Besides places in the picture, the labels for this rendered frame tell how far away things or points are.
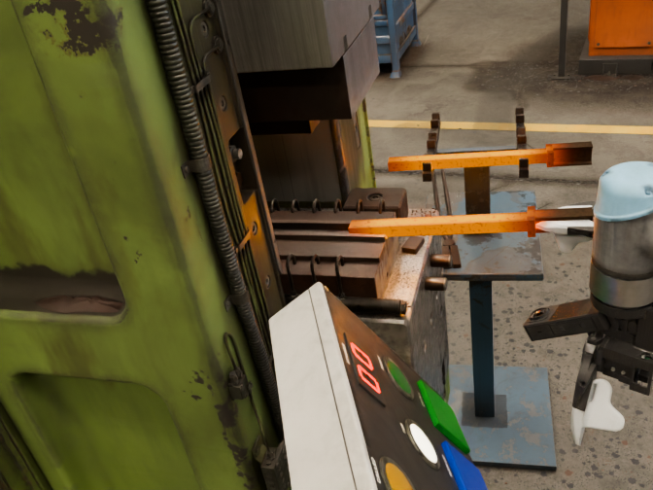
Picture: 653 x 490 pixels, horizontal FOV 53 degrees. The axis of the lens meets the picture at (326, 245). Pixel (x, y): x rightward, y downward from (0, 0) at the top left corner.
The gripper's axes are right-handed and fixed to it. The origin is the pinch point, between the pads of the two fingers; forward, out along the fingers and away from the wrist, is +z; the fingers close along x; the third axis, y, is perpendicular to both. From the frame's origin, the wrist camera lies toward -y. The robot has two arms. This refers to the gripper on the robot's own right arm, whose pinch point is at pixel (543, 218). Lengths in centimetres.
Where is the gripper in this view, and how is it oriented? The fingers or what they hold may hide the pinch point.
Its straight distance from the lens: 117.3
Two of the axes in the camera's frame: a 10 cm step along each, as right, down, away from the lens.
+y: 1.9, 8.2, 5.4
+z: -9.5, 0.0, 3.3
